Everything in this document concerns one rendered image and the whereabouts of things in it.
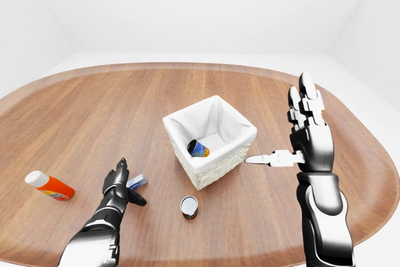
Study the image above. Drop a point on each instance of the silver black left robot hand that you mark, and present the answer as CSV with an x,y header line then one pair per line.
x,y
116,179

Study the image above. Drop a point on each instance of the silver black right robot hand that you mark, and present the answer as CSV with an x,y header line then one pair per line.
x,y
314,145

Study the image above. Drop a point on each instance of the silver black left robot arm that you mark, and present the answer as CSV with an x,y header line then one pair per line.
x,y
93,232

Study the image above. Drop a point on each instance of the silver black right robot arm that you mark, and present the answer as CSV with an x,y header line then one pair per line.
x,y
325,220

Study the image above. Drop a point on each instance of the blue white cream cheese box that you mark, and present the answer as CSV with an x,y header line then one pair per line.
x,y
137,182

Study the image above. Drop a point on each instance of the blue yellow soup tin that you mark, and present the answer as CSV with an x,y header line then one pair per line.
x,y
197,149

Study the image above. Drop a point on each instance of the white woven basket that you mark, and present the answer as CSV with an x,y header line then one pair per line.
x,y
211,142

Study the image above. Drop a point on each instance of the orange bottle with white cap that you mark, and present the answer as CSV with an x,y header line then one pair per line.
x,y
50,185

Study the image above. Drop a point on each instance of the red green labelled tin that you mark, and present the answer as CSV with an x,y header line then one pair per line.
x,y
189,207

